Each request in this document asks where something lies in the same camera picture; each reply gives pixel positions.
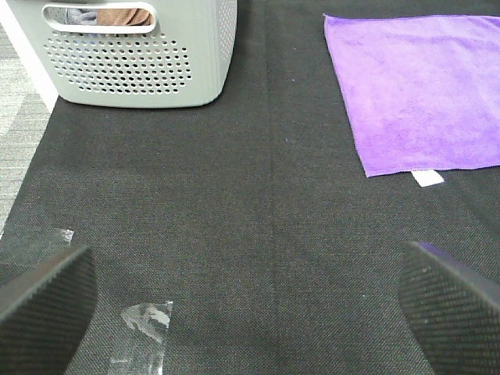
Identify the clear tape piece centre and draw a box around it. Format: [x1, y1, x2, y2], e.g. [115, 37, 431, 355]
[108, 301, 173, 374]

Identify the clear tape piece edge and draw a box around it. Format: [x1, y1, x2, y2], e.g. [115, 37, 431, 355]
[0, 224, 75, 259]

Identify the black fabric table mat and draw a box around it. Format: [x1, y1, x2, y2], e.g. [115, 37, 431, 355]
[7, 1, 499, 374]

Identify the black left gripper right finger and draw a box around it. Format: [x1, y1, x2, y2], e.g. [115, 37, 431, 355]
[398, 242, 499, 374]

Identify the grey towel in basket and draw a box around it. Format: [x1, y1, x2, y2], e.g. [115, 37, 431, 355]
[66, 8, 98, 26]

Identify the brown towel in basket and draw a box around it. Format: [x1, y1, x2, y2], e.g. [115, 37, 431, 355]
[97, 8, 153, 26]

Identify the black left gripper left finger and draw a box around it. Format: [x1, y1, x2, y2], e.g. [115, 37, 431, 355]
[1, 246, 97, 374]

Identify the purple microfiber towel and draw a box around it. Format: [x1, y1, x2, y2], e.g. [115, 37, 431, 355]
[324, 15, 499, 177]

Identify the grey perforated laundry basket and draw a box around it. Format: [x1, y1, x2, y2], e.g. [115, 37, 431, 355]
[9, 1, 238, 109]

